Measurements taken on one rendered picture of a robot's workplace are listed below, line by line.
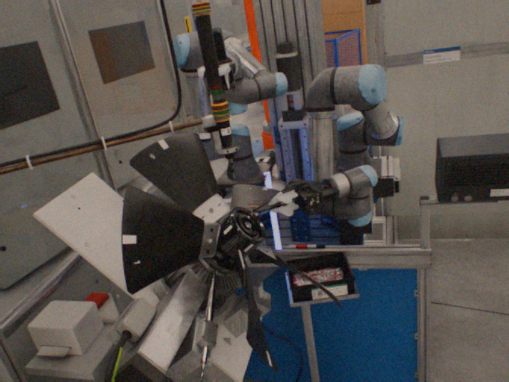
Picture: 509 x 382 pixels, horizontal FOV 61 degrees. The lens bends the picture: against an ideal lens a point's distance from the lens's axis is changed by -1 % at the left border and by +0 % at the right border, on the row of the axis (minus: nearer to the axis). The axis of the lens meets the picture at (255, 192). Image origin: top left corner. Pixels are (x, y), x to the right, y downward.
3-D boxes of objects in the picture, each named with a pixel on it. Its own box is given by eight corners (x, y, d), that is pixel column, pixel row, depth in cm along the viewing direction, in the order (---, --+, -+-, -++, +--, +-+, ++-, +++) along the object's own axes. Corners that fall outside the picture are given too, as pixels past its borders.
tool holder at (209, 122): (212, 158, 112) (204, 121, 108) (205, 151, 118) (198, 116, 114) (245, 149, 115) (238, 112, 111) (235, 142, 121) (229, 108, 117)
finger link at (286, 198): (274, 203, 126) (302, 195, 129) (266, 195, 131) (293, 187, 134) (275, 212, 127) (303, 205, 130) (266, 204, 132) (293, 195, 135)
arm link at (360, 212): (341, 214, 153) (339, 186, 148) (374, 217, 147) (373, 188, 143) (335, 226, 146) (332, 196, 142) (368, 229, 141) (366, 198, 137)
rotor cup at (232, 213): (232, 283, 115) (263, 257, 109) (190, 248, 113) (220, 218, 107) (245, 253, 127) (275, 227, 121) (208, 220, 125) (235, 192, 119)
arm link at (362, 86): (371, 122, 181) (332, 60, 134) (408, 121, 174) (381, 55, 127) (368, 150, 179) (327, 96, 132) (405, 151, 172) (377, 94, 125)
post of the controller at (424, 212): (420, 249, 154) (420, 199, 146) (420, 245, 157) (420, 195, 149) (429, 249, 154) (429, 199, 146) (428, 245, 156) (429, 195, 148)
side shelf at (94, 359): (27, 374, 132) (24, 367, 131) (93, 299, 164) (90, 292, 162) (95, 380, 126) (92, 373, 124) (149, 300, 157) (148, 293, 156)
